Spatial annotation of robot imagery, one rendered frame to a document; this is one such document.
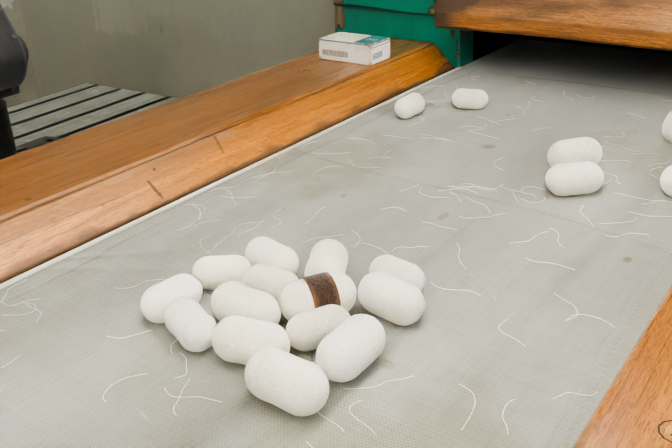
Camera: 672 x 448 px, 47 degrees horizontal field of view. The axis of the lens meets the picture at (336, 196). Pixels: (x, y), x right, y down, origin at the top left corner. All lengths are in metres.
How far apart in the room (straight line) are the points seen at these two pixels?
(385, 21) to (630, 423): 0.63
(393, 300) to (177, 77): 2.00
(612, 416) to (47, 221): 0.32
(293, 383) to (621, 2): 0.48
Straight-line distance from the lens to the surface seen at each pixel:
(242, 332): 0.34
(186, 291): 0.38
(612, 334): 0.38
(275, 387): 0.31
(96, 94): 1.07
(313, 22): 1.98
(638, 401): 0.30
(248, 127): 0.58
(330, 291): 0.36
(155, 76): 2.38
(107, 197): 0.50
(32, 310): 0.42
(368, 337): 0.33
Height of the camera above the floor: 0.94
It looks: 24 degrees down
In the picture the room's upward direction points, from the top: 2 degrees counter-clockwise
